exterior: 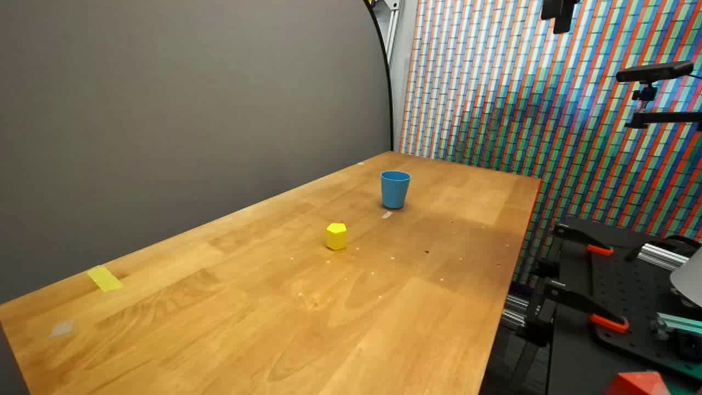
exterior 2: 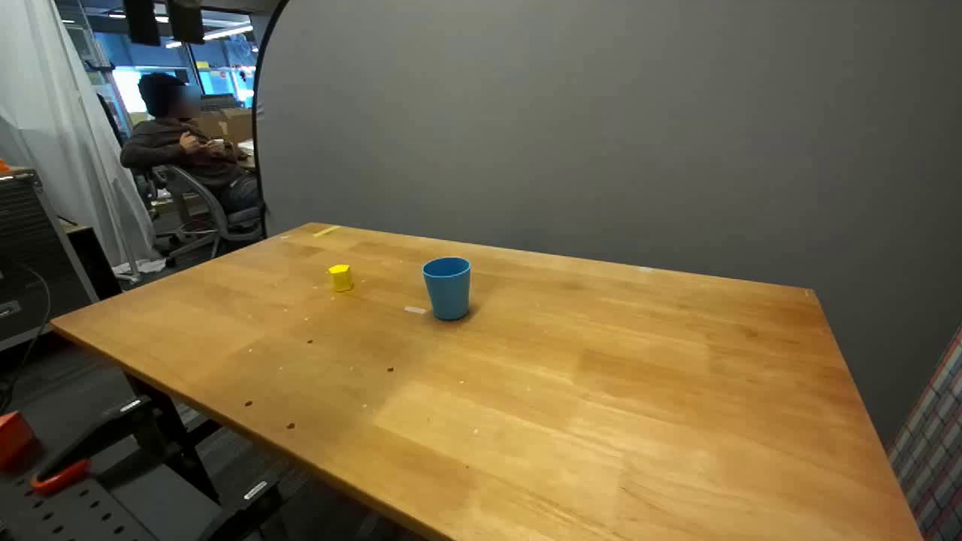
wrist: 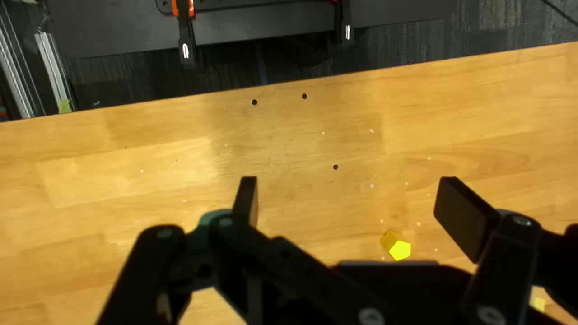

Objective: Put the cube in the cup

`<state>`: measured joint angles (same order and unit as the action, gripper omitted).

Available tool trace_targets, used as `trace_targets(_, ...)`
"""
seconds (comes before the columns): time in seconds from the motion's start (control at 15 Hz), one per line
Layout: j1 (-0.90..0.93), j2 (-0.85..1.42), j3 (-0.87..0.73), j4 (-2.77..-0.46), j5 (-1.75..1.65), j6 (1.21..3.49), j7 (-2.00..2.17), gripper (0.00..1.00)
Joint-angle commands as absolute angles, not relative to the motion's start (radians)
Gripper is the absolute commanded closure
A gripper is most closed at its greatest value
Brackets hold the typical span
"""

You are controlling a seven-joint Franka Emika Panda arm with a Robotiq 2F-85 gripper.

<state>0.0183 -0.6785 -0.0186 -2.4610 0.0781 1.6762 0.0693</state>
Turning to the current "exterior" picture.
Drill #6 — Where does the yellow cube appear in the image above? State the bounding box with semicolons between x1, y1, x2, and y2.
324;222;351;254

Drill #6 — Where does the blue plastic cup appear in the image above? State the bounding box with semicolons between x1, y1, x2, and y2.
380;169;411;212

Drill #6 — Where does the yellow tape strip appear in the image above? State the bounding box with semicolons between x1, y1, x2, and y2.
85;266;124;293

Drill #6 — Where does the black overhead device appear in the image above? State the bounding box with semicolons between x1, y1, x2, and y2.
540;0;580;34

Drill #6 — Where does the red block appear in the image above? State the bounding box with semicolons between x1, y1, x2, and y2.
604;369;672;395

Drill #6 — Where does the black curved cable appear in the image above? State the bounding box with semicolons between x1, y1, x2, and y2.
362;0;397;153

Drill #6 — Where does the black orange-handled clamp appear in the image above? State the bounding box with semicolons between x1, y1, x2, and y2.
530;277;632;338
551;222;617;261

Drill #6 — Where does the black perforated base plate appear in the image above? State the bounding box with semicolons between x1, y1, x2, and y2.
540;216;702;382

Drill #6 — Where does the silver aluminium rail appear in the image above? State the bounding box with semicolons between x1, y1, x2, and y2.
635;241;692;272

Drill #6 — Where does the black camera on mount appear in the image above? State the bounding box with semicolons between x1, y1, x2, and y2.
613;60;702;132

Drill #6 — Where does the teal-handled tool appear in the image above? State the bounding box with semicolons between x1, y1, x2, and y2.
653;312;702;350

